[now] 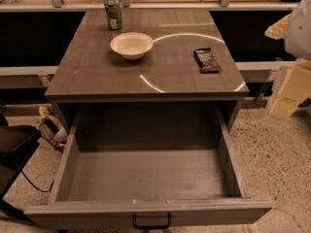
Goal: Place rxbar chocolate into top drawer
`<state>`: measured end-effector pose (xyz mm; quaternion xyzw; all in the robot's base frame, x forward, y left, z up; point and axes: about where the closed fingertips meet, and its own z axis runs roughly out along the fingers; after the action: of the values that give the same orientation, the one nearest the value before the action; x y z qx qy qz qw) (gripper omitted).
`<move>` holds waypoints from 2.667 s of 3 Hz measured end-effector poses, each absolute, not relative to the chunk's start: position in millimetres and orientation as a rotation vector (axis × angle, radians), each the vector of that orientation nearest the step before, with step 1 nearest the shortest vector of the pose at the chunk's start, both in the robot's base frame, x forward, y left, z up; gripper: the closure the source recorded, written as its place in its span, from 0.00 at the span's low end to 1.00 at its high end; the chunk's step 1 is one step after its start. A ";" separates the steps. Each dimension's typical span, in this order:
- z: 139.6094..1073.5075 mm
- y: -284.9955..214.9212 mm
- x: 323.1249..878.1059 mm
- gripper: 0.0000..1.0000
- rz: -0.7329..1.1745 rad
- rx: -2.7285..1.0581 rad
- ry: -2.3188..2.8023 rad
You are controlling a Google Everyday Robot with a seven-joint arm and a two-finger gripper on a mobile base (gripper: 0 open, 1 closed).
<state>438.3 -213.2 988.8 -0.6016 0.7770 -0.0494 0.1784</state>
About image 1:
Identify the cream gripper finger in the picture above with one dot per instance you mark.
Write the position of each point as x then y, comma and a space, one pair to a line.
294, 90
278, 30

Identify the black rxbar chocolate wrapper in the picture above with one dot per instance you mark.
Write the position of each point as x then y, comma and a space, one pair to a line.
206, 61

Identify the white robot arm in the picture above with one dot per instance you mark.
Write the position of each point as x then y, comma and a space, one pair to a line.
298, 38

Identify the grey cabinet with top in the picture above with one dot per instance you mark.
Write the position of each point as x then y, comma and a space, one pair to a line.
91, 72

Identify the open grey top drawer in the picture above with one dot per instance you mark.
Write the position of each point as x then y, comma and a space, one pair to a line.
150, 160

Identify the white bowl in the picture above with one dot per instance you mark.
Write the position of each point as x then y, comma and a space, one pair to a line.
132, 45

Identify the green soda can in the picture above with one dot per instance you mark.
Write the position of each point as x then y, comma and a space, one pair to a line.
113, 13

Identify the clutter under cabinet left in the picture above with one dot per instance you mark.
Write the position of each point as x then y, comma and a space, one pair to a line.
51, 128

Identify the black chair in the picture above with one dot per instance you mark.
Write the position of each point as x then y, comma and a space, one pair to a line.
17, 145

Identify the black drawer handle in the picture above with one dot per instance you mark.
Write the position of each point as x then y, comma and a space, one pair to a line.
151, 222

